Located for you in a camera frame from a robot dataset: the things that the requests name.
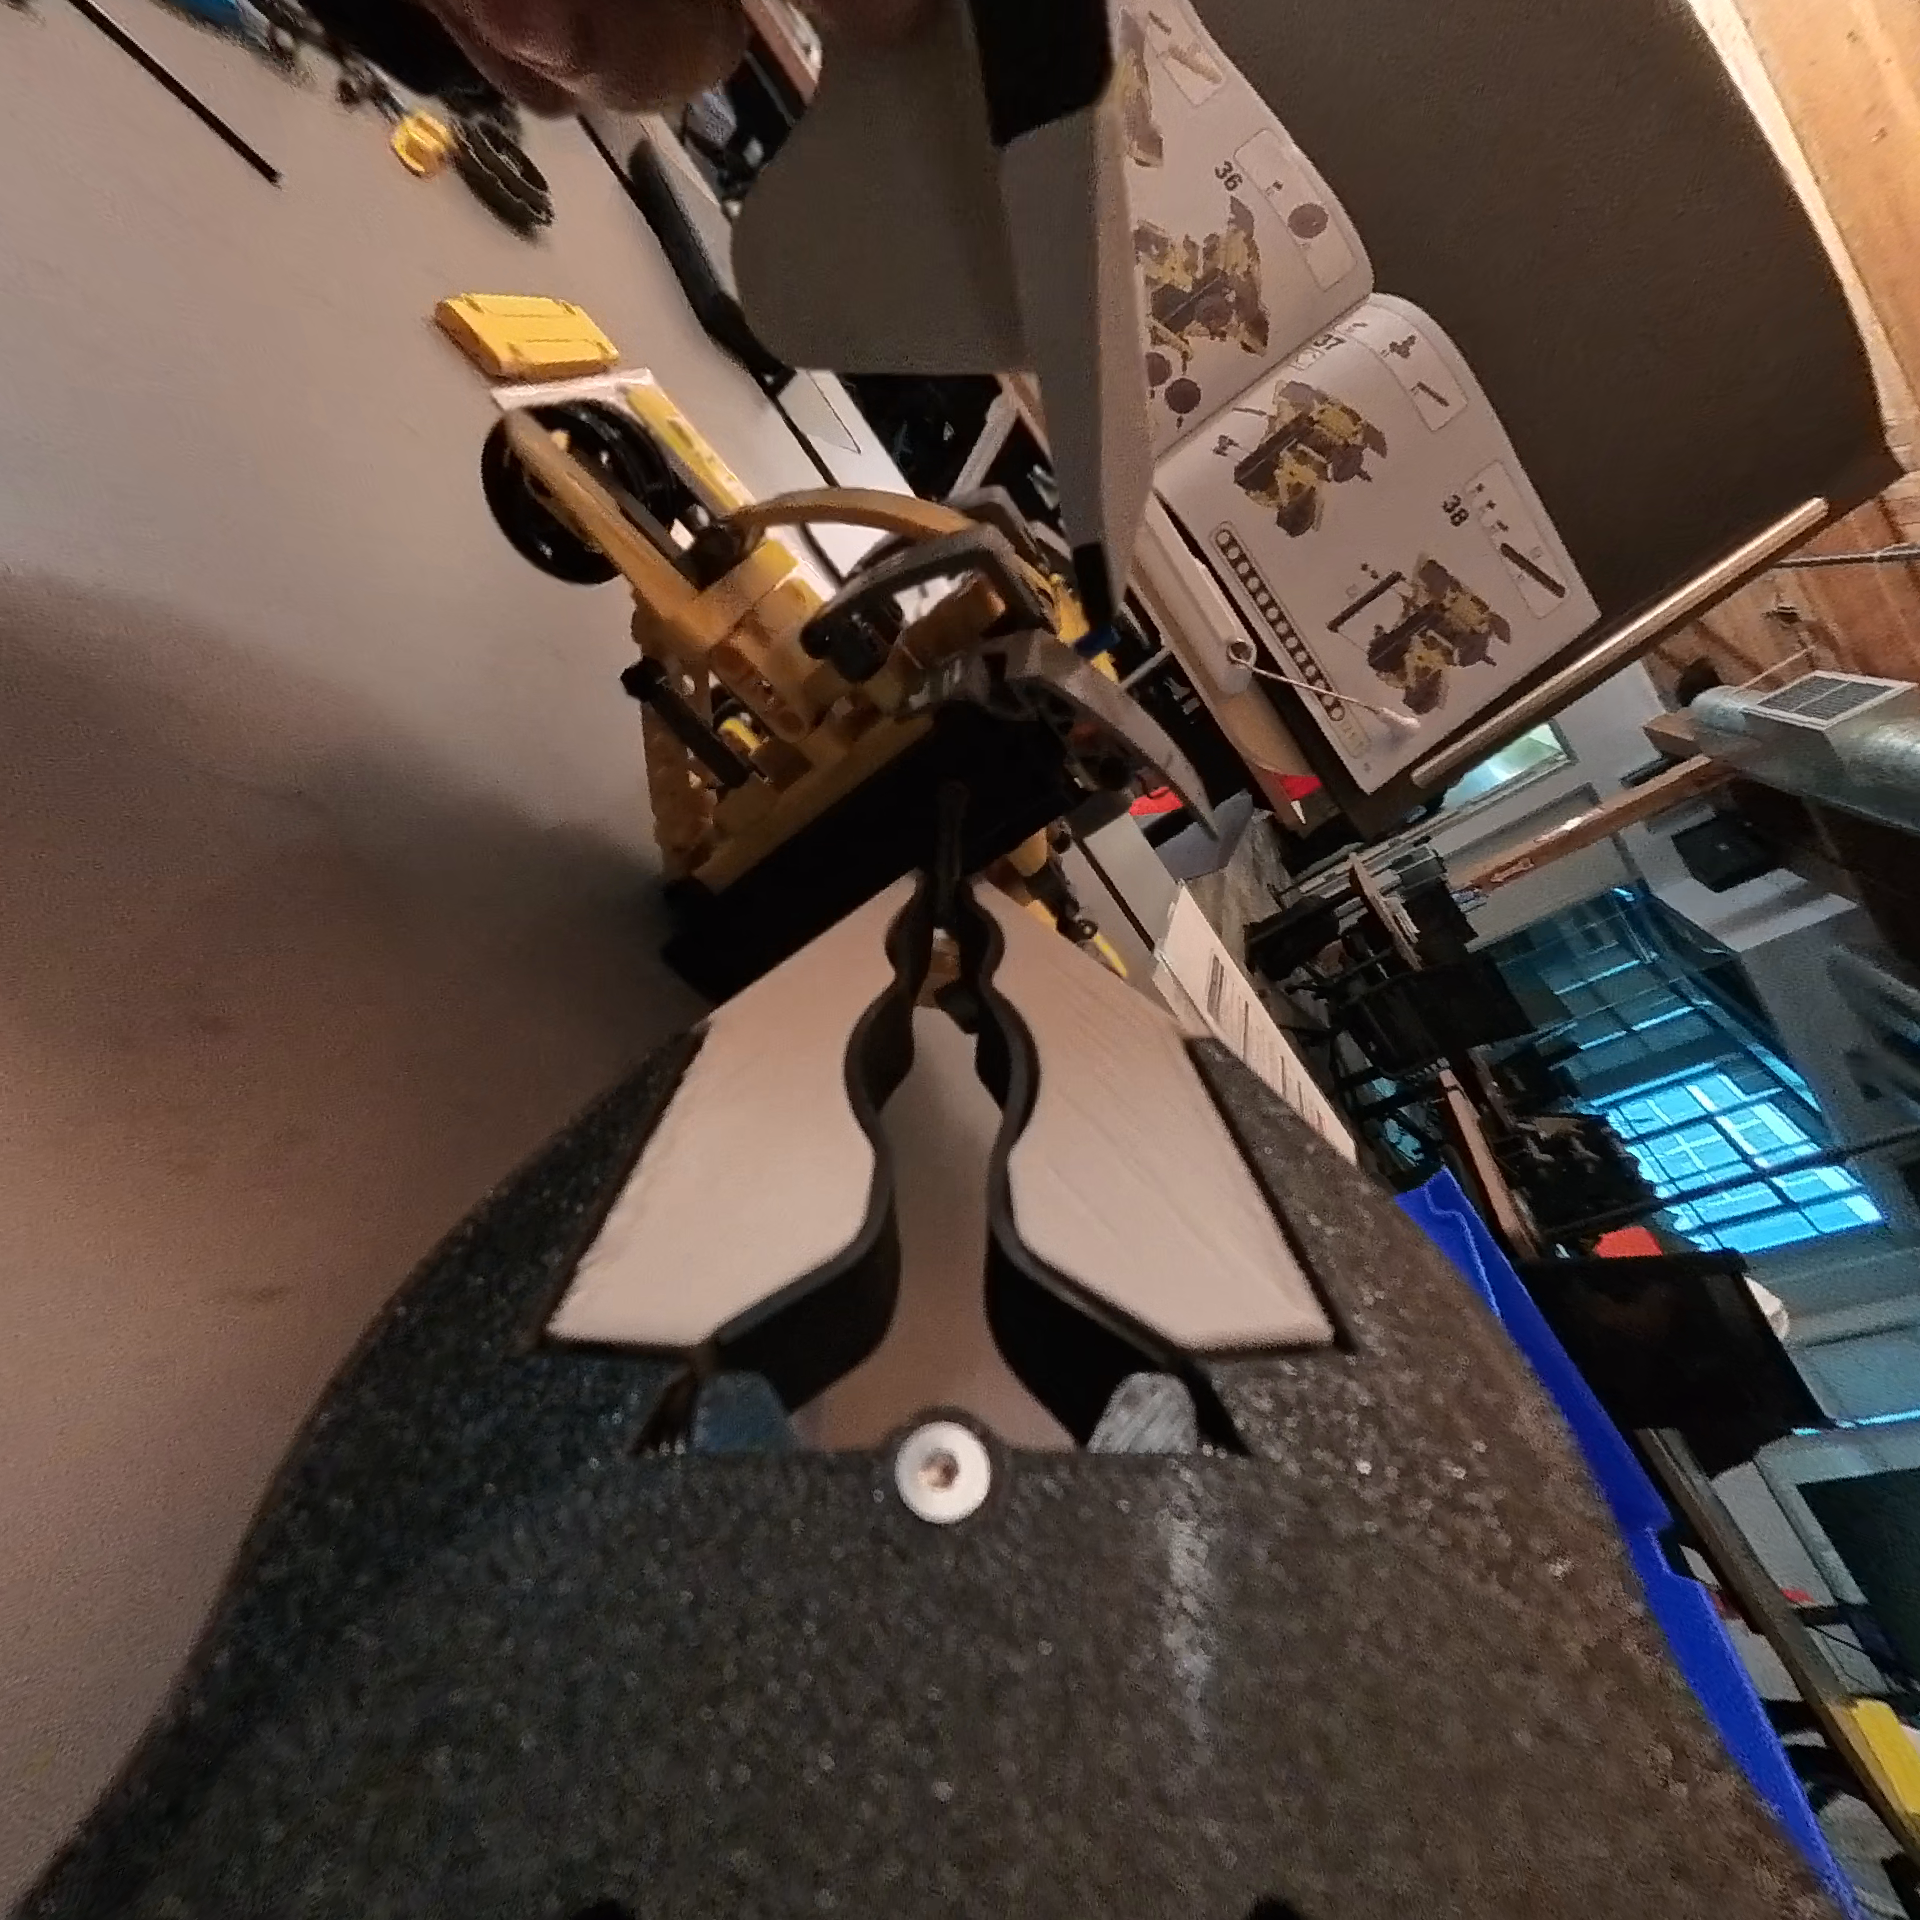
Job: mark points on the open instruction booklet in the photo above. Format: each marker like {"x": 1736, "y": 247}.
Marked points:
{"x": 1350, "y": 481}

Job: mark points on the person's left hand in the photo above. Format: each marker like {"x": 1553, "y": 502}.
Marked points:
{"x": 599, "y": 45}

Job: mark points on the white book stand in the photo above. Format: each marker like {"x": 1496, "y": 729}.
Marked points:
{"x": 1575, "y": 225}

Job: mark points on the thin black axle rod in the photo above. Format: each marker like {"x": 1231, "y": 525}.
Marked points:
{"x": 172, "y": 92}

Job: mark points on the flat yellow brick panel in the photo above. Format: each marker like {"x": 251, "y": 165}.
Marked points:
{"x": 525, "y": 332}

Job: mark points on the yellow toy brick vehicle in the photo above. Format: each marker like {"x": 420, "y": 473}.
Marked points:
{"x": 750, "y": 629}

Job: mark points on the yellow sticker sheet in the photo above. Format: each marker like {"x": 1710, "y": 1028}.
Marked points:
{"x": 587, "y": 387}

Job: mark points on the blue plastic bin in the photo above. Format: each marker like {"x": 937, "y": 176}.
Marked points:
{"x": 1589, "y": 1470}

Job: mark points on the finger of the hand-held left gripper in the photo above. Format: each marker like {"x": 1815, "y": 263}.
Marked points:
{"x": 1089, "y": 345}
{"x": 886, "y": 225}

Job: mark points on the dark grey axle rod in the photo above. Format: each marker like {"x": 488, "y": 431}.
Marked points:
{"x": 951, "y": 840}

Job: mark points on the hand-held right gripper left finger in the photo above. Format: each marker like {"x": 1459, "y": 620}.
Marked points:
{"x": 735, "y": 1200}

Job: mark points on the pile of small brick parts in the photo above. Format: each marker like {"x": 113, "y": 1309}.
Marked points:
{"x": 504, "y": 172}

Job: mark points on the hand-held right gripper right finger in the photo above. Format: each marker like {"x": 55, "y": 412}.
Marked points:
{"x": 1155, "y": 1200}

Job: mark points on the printed paper sheet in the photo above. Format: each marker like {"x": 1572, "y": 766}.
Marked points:
{"x": 1224, "y": 990}

